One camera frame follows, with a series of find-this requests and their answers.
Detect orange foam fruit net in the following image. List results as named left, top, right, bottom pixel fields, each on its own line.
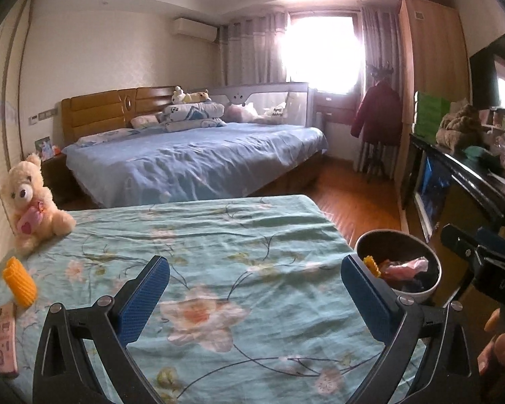
left=363, top=256, right=381, bottom=278

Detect black television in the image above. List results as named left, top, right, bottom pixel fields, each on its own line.
left=470, top=33, right=505, bottom=109

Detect teal floral bed sheet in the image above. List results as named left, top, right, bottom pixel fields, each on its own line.
left=7, top=196, right=383, bottom=403

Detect grey striped curtain right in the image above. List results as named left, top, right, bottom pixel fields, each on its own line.
left=361, top=6, right=403, bottom=95

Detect black tv cabinet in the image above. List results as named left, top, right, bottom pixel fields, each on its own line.
left=400, top=134, right=505, bottom=304

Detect dark wooden nightstand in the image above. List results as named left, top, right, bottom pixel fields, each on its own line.
left=42, top=153, right=83, bottom=207

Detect wooden wardrobe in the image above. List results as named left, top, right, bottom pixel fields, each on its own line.
left=395, top=0, right=470, bottom=192

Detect pink pillow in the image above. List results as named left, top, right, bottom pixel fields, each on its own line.
left=130, top=114, right=159, bottom=130

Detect blue bed cover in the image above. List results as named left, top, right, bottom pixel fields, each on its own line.
left=63, top=123, right=327, bottom=208

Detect dark red hanging coat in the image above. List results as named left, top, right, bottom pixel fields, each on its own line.
left=350, top=80, right=402, bottom=147

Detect red white plastic bag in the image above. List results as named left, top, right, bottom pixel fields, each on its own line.
left=379, top=256, right=429, bottom=283

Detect wooden headboard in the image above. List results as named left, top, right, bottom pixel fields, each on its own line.
left=61, top=86, right=174, bottom=145

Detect cream teddy bear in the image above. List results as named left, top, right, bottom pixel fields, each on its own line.
left=1, top=152, right=76, bottom=257

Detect white air conditioner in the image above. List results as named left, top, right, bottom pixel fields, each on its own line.
left=172, top=18, right=218, bottom=43

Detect person's right hand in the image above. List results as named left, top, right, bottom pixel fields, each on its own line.
left=477, top=305, right=505, bottom=387

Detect grey striped curtain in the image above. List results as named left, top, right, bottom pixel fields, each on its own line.
left=218, top=11, right=290, bottom=86
left=361, top=6, right=403, bottom=95

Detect grey striped curtain left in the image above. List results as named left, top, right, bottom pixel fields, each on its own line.
left=218, top=11, right=290, bottom=86

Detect dark trash bin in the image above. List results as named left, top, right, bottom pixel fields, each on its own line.
left=356, top=229, right=442, bottom=304

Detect pink remote control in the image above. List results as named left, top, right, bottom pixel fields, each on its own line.
left=0, top=302, right=19, bottom=378

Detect blue white pillow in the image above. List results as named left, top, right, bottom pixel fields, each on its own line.
left=156, top=101, right=226, bottom=132

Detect green storage boxes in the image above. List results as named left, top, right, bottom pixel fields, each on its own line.
left=412, top=91, right=450, bottom=144

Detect brown plush toy on cabinet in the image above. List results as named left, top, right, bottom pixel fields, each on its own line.
left=436, top=104, right=483, bottom=152

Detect white bed guard rail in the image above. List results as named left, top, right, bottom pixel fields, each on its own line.
left=207, top=82, right=314, bottom=127

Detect small plush toy on headboard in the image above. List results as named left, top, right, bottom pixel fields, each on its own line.
left=171, top=86, right=211, bottom=105

